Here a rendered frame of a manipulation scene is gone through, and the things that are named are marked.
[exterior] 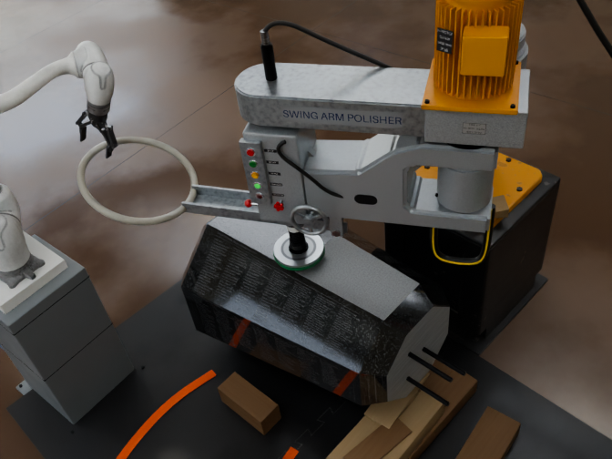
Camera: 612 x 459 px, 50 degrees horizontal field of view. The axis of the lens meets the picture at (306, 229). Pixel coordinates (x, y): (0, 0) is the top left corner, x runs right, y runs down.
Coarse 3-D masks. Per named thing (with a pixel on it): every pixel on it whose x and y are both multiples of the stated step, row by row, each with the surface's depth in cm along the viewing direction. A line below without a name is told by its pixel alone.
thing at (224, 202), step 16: (208, 192) 277; (224, 192) 274; (240, 192) 271; (192, 208) 269; (208, 208) 267; (224, 208) 265; (240, 208) 270; (256, 208) 270; (288, 224) 261; (320, 224) 256
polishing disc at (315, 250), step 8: (288, 232) 285; (280, 240) 282; (288, 240) 282; (312, 240) 280; (320, 240) 280; (280, 248) 279; (288, 248) 279; (312, 248) 277; (320, 248) 277; (280, 256) 276; (288, 256) 275; (296, 256) 275; (304, 256) 274; (312, 256) 274; (320, 256) 274; (288, 264) 272; (296, 264) 271; (304, 264) 271
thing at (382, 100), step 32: (288, 64) 228; (256, 96) 216; (288, 96) 214; (320, 96) 212; (352, 96) 210; (384, 96) 208; (416, 96) 206; (320, 128) 218; (352, 128) 214; (384, 128) 211; (416, 128) 208; (448, 128) 203; (480, 128) 200; (512, 128) 197
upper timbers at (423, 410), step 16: (416, 400) 294; (432, 400) 293; (400, 416) 289; (416, 416) 288; (432, 416) 287; (352, 432) 286; (368, 432) 285; (416, 432) 283; (336, 448) 281; (352, 448) 280; (400, 448) 278
